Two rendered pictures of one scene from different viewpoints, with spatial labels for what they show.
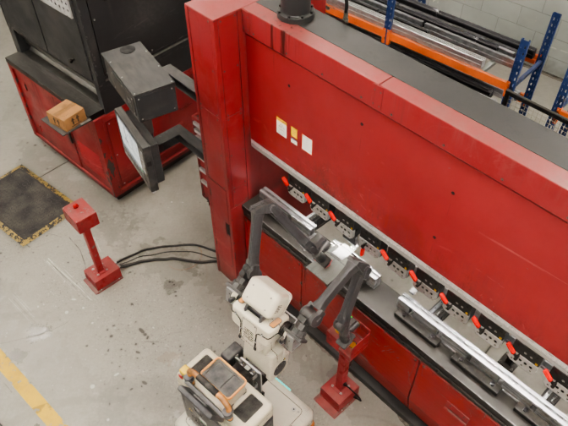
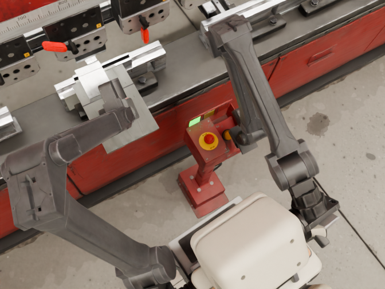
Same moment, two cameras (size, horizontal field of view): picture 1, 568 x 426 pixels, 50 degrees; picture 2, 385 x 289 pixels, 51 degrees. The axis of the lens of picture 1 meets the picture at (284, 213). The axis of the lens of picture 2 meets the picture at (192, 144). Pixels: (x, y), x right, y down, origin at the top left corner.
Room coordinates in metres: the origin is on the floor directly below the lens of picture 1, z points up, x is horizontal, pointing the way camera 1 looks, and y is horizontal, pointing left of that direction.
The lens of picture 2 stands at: (2.01, 0.23, 2.19)
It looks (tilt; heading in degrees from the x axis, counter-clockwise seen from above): 69 degrees down; 273
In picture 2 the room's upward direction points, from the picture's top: 12 degrees clockwise
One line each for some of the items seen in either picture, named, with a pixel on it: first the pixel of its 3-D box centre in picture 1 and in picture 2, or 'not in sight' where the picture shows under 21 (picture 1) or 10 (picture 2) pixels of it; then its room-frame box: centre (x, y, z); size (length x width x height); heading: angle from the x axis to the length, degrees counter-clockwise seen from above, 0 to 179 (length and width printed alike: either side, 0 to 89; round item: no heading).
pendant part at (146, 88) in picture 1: (148, 125); not in sight; (2.97, 0.84, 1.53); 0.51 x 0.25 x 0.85; 32
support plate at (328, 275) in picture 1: (331, 264); (115, 107); (2.30, -0.29, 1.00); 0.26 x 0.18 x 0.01; 133
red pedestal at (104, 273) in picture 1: (91, 245); not in sight; (2.94, 1.44, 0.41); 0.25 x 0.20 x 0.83; 133
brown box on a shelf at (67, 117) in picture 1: (64, 113); not in sight; (3.72, 1.67, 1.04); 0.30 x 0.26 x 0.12; 48
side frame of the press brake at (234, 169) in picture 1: (263, 144); not in sight; (3.23, 0.14, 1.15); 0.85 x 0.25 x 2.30; 133
